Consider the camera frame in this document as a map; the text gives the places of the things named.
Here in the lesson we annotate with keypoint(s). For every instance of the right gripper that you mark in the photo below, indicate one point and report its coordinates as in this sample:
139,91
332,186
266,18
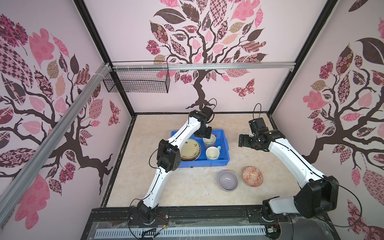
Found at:
244,143

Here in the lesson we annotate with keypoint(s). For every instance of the purple mug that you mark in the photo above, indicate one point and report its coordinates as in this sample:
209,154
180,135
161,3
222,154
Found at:
210,142

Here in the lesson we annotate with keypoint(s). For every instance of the aluminium rail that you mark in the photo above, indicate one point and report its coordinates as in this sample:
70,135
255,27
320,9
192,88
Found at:
23,180
227,66

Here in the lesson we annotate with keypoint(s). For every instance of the aluminium rail back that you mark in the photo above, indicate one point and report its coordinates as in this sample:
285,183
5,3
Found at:
227,66

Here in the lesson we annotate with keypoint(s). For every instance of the lavender bowl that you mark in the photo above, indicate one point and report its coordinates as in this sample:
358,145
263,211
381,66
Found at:
228,181

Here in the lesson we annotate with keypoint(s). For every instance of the red patterned bowl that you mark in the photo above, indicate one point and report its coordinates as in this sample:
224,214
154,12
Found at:
252,176

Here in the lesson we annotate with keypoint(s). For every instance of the aluminium rail left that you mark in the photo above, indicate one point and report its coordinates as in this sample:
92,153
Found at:
23,180

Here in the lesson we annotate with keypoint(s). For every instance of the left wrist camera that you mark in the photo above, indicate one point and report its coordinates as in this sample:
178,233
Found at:
208,114

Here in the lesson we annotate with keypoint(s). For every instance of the light blue mug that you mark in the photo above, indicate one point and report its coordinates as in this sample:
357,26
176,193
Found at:
213,153

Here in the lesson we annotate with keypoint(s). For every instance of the blue plastic bin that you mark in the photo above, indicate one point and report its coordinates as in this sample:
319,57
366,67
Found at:
202,160

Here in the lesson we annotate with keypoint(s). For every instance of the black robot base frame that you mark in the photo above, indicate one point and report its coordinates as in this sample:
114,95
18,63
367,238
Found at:
282,227

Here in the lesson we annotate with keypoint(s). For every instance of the black wire basket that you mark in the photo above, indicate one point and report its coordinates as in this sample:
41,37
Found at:
138,77

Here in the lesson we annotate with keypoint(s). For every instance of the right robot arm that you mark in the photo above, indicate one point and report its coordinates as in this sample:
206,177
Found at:
318,193

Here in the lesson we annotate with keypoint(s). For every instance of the white vented cable duct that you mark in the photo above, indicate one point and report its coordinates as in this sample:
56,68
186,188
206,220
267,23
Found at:
180,233

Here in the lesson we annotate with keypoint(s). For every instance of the cream yellow plate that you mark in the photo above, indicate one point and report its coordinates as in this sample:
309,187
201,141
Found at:
191,150

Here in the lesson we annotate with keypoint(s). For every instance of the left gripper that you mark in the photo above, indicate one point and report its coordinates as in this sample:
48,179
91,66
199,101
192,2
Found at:
206,134

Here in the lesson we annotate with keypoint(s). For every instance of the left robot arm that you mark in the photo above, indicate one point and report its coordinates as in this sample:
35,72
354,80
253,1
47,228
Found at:
169,158

